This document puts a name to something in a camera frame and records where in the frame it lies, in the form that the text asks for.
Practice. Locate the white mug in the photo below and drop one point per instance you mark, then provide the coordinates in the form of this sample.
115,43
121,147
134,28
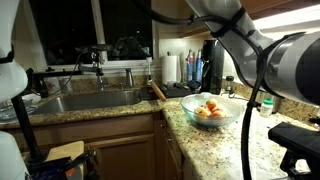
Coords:
66,85
52,85

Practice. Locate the white framed window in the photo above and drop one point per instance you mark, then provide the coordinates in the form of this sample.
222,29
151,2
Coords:
96,33

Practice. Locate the white dish brush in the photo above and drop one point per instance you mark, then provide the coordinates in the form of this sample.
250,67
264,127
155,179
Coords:
149,68

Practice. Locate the black stereo camera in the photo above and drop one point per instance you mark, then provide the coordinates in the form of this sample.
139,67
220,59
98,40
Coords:
95,48

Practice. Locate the large glass bowl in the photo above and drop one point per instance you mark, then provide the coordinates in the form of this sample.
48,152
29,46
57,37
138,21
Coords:
213,120

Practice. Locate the under cabinet light strip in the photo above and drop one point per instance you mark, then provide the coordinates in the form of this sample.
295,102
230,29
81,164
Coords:
293,18

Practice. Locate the small jar black lid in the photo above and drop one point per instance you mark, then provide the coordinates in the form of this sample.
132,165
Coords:
229,84

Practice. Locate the metal cup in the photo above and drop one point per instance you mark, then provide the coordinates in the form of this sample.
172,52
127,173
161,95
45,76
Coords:
276,103

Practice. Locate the wooden base cabinet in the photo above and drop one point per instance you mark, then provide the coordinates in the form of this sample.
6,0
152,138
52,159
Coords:
126,156

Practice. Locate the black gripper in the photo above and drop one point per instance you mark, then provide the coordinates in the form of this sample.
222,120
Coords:
300,154

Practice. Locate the wooden rolling pin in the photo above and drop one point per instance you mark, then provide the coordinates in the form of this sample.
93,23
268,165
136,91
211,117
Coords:
158,91

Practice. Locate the spray bottle red label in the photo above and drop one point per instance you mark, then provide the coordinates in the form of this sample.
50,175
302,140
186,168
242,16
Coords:
190,66

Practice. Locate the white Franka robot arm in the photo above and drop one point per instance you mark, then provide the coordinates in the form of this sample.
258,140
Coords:
293,66

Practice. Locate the metal soap dispenser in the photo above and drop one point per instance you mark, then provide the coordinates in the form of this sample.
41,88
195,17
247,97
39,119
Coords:
129,78

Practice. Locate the black equipment orange tag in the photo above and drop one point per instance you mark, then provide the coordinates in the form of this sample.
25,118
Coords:
63,168

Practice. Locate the paper towel roll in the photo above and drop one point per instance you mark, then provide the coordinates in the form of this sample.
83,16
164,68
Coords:
170,70

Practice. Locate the light wooden board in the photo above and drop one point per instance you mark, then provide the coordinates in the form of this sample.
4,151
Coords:
65,150

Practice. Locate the black stand pole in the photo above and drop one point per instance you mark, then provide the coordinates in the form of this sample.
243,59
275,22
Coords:
25,130

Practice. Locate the black flat tray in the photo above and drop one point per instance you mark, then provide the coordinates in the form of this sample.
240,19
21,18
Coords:
180,91

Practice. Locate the stainless steel sink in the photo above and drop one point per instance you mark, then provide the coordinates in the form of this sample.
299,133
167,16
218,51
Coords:
90,101

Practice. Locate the wooden wall cabinet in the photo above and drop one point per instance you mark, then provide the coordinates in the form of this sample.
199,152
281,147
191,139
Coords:
196,31

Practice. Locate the tall black appliance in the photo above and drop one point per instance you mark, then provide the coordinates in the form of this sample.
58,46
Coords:
212,70

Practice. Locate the yellow red apple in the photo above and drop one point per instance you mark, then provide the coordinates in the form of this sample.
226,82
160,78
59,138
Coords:
211,104

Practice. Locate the chrome kitchen faucet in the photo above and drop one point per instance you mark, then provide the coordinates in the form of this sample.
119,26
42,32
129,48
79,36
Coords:
100,80

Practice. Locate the clear glass dish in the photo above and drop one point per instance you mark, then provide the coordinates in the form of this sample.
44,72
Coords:
13,111

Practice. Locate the pale spray bottle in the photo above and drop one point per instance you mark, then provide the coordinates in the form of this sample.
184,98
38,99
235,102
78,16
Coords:
183,66

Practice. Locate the blue spray bottle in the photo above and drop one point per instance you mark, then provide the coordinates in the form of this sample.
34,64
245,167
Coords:
198,66

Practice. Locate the orange fruit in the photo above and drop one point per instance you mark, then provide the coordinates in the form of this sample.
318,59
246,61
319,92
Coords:
218,113
202,111

